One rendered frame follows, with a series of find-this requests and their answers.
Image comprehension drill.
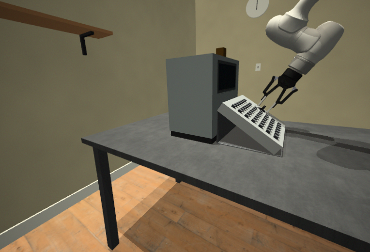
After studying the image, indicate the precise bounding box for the grey control console with keypad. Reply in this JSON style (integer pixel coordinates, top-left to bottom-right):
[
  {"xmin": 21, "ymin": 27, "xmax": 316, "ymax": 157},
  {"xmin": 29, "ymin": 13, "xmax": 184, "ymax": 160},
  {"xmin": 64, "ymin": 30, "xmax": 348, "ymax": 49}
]
[{"xmin": 166, "ymin": 47, "xmax": 285, "ymax": 157}]

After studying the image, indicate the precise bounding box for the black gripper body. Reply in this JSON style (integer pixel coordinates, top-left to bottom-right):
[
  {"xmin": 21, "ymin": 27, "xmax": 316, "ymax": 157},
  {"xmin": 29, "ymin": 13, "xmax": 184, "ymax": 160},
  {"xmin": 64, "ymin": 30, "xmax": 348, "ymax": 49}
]
[{"xmin": 278, "ymin": 68, "xmax": 302, "ymax": 89}]

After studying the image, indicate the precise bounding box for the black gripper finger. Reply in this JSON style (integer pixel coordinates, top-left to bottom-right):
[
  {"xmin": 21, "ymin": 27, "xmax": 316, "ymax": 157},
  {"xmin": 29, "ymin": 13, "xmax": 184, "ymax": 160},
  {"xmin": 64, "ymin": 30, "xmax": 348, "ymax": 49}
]
[
  {"xmin": 257, "ymin": 76, "xmax": 284, "ymax": 106},
  {"xmin": 267, "ymin": 83, "xmax": 298, "ymax": 113}
]

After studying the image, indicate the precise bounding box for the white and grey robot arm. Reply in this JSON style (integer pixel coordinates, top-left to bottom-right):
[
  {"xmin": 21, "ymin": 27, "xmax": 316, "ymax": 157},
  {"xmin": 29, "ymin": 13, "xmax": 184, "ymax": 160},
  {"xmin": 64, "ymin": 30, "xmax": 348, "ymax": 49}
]
[{"xmin": 265, "ymin": 0, "xmax": 344, "ymax": 75}]

